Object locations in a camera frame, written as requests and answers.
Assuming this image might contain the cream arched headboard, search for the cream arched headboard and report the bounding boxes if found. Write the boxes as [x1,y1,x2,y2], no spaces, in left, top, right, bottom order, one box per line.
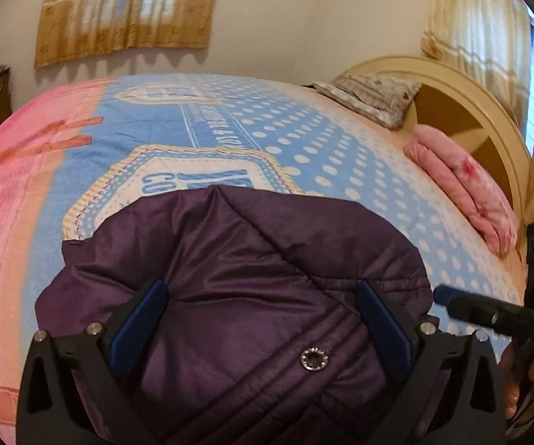
[334,55,534,260]

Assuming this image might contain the beige patterned curtain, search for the beige patterned curtain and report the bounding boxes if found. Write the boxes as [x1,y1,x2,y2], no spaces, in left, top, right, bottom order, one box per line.
[422,0,534,214]
[34,0,227,69]

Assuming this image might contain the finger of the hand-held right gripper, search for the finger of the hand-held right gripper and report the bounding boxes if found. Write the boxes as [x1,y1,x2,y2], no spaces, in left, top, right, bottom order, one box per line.
[434,285,534,340]

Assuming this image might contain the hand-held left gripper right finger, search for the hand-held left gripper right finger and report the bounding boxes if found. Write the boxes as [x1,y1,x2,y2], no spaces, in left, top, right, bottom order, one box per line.
[356,280,508,445]

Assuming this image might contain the blue dotted printed bedsheet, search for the blue dotted printed bedsheet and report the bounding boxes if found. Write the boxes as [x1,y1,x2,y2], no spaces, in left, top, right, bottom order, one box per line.
[26,73,529,348]

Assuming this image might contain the purple quilted jacket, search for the purple quilted jacket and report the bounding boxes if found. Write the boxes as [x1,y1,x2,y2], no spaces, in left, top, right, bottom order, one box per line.
[35,184,441,445]

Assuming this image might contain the striped pillow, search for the striped pillow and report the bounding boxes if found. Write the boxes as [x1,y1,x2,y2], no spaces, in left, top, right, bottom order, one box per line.
[312,72,423,129]

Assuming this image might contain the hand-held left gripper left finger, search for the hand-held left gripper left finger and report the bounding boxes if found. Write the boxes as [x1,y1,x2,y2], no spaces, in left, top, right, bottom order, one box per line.
[17,279,170,445]

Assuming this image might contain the folded pink quilt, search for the folded pink quilt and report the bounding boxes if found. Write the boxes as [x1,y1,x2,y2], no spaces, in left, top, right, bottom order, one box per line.
[403,125,520,255]

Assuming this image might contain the person's right hand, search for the person's right hand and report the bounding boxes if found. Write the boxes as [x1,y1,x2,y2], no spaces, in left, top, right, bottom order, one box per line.
[501,343,534,422]

